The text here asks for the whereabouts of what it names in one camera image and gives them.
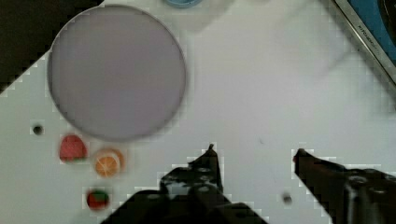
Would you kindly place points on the red strawberry toy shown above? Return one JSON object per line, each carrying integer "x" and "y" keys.
{"x": 72, "y": 148}

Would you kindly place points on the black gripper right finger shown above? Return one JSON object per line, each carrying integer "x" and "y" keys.
{"x": 349, "y": 196}

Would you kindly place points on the blue bowl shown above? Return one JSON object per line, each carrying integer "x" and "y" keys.
{"x": 182, "y": 3}

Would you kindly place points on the orange slice toy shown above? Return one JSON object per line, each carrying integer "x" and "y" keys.
{"x": 108, "y": 162}

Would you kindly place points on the round grey plate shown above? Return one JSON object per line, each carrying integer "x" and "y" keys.
{"x": 116, "y": 73}

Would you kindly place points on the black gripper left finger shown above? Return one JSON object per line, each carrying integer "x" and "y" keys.
{"x": 186, "y": 195}

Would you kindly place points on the red green tomato toy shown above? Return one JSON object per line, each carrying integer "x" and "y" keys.
{"x": 97, "y": 199}

